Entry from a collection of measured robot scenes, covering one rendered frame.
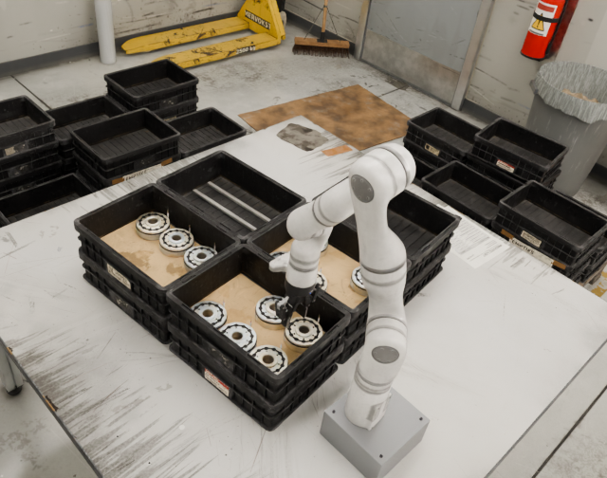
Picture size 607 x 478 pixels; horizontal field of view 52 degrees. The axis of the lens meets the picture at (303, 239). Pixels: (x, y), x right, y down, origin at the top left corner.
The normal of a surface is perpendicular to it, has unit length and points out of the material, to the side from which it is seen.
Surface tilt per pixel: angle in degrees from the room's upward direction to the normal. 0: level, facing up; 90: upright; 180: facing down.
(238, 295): 0
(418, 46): 90
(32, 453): 0
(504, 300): 0
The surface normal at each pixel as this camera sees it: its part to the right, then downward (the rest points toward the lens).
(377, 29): -0.71, 0.39
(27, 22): 0.69, 0.52
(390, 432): 0.12, -0.74
